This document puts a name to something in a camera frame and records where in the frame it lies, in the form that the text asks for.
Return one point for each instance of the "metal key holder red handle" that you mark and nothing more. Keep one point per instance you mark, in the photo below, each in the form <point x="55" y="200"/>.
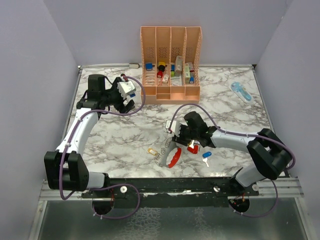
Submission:
<point x="168" y="153"/>

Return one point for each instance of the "black red stamp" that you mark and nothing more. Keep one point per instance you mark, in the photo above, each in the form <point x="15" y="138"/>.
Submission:
<point x="161" y="70"/>

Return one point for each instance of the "blue cube in organizer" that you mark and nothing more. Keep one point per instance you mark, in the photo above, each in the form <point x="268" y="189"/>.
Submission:
<point x="149" y="66"/>

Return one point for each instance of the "blue key tag with key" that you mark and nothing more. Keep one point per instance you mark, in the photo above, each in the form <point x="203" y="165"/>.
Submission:
<point x="205" y="157"/>

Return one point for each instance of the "tall grey box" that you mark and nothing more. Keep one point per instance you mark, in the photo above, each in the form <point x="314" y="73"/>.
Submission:
<point x="178" y="66"/>

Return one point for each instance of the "yellow block in organizer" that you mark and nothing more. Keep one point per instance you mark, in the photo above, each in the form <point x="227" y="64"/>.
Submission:
<point x="161" y="63"/>

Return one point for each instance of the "peach desk organizer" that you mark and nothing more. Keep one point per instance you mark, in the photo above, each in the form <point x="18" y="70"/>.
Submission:
<point x="165" y="43"/>

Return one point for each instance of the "red key tag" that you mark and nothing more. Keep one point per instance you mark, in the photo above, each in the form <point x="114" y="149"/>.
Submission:
<point x="194" y="149"/>

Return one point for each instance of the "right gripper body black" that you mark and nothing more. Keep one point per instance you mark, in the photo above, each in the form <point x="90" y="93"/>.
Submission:
<point x="186" y="136"/>

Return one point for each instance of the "yellow key tag with key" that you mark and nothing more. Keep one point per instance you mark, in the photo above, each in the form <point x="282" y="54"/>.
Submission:
<point x="192" y="144"/>

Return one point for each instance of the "packaged blue toothbrush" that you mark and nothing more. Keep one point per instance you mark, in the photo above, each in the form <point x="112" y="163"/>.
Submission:
<point x="241" y="92"/>

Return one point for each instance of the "white red box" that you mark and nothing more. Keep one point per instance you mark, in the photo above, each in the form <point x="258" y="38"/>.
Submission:
<point x="189" y="71"/>

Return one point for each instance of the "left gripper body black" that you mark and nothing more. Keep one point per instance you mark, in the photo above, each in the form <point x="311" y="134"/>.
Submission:
<point x="114" y="97"/>

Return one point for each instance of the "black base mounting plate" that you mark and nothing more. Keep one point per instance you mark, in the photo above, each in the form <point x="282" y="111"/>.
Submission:
<point x="170" y="192"/>

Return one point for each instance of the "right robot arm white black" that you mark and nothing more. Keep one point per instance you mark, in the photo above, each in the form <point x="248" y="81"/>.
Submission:
<point x="269" y="156"/>

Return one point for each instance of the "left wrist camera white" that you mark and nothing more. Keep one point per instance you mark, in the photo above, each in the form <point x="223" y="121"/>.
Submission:
<point x="126" y="88"/>

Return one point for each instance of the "blue cylinder in organizer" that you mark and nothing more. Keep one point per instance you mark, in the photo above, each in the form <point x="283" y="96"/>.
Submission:
<point x="191" y="80"/>

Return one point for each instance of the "white plug on rail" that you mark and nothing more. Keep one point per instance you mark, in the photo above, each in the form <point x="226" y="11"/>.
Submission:
<point x="134" y="65"/>

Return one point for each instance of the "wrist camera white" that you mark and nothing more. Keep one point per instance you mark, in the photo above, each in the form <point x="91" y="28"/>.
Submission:
<point x="173" y="127"/>
<point x="126" y="88"/>

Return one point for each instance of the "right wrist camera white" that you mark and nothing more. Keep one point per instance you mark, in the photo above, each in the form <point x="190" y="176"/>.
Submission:
<point x="173" y="127"/>

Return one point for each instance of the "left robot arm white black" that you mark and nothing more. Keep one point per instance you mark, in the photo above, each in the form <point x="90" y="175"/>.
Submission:
<point x="65" y="167"/>

